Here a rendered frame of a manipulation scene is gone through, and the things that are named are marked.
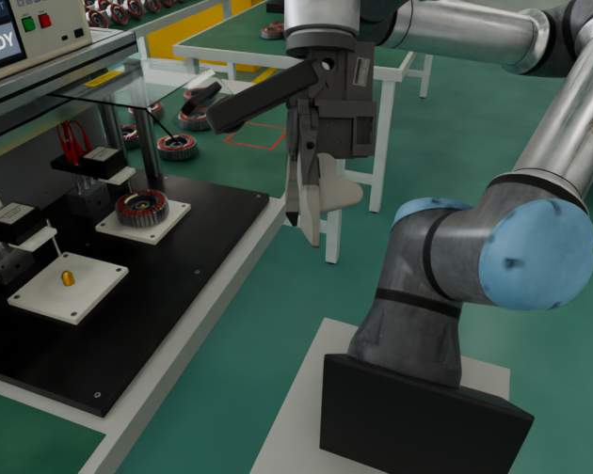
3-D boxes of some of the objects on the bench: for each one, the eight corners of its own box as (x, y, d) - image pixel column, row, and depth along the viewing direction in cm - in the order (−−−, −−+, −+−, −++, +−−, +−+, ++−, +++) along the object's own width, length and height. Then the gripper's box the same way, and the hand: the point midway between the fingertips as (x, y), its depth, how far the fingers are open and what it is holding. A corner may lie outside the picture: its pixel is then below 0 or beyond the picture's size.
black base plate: (269, 201, 120) (269, 193, 119) (104, 418, 72) (100, 409, 71) (110, 169, 133) (108, 162, 132) (-121, 337, 85) (-129, 327, 83)
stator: (180, 208, 111) (177, 195, 109) (147, 234, 103) (144, 219, 101) (141, 197, 115) (138, 183, 113) (106, 221, 107) (103, 207, 105)
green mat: (344, 110, 168) (344, 109, 167) (280, 198, 121) (280, 197, 121) (115, 79, 193) (115, 78, 193) (-10, 142, 147) (-11, 141, 147)
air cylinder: (36, 261, 98) (26, 240, 95) (6, 285, 92) (-5, 262, 89) (15, 257, 99) (6, 234, 96) (-15, 279, 94) (-26, 257, 90)
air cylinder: (111, 201, 116) (105, 181, 113) (90, 218, 110) (84, 197, 107) (93, 197, 118) (88, 177, 114) (72, 213, 112) (65, 193, 109)
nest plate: (129, 272, 95) (127, 267, 95) (76, 325, 84) (74, 320, 83) (66, 256, 99) (65, 250, 99) (8, 304, 88) (6, 299, 87)
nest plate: (191, 208, 114) (190, 204, 113) (155, 244, 102) (153, 240, 102) (136, 197, 118) (136, 192, 117) (96, 230, 106) (94, 226, 106)
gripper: (403, 15, 40) (392, 252, 43) (346, 62, 59) (341, 224, 62) (299, 8, 39) (295, 253, 42) (277, 58, 58) (274, 224, 61)
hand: (296, 236), depth 52 cm, fingers open, 14 cm apart
